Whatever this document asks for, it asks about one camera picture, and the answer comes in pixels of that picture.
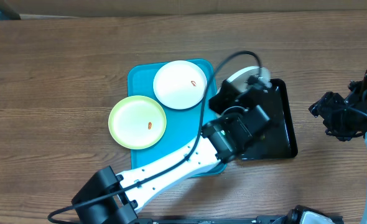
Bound yellow green plate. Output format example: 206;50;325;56
108;95;167;150

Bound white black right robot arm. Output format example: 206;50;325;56
309;70;367;223

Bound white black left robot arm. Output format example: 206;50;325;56
72;80;272;223

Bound black plastic tray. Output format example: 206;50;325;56
240;78;298;161

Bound teal plastic tray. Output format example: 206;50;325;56
128;58;226;177

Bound white plate with red stain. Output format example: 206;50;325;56
153;60;207;110

